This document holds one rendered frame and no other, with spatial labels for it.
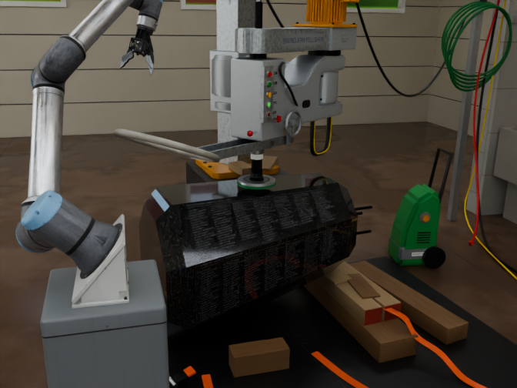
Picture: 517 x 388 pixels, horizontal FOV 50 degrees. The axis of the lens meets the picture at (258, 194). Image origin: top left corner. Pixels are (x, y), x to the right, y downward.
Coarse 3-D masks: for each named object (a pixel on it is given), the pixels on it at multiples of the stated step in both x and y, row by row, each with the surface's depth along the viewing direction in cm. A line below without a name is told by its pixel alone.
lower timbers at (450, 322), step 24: (360, 264) 389; (312, 288) 364; (384, 288) 355; (408, 288) 355; (336, 312) 335; (408, 312) 337; (432, 312) 326; (360, 336) 310; (384, 336) 297; (408, 336) 297; (456, 336) 314; (384, 360) 295
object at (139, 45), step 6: (138, 30) 247; (144, 30) 247; (150, 30) 249; (138, 36) 248; (144, 36) 247; (132, 42) 249; (138, 42) 247; (144, 42) 247; (132, 48) 248; (138, 48) 246; (144, 48) 247; (138, 54) 253; (144, 54) 248
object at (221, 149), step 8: (216, 144) 284; (224, 144) 289; (232, 144) 294; (240, 144) 299; (248, 144) 287; (256, 144) 293; (264, 144) 298; (272, 144) 303; (280, 144) 310; (216, 152) 269; (224, 152) 273; (232, 152) 278; (240, 152) 283; (248, 152) 289
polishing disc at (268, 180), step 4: (240, 176) 314; (244, 176) 314; (248, 176) 314; (264, 176) 314; (268, 176) 314; (240, 180) 306; (244, 180) 306; (248, 180) 306; (264, 180) 307; (268, 180) 307; (272, 180) 307; (244, 184) 302; (248, 184) 300; (252, 184) 299; (256, 184) 300; (260, 184) 300; (264, 184) 300; (268, 184) 301; (272, 184) 304
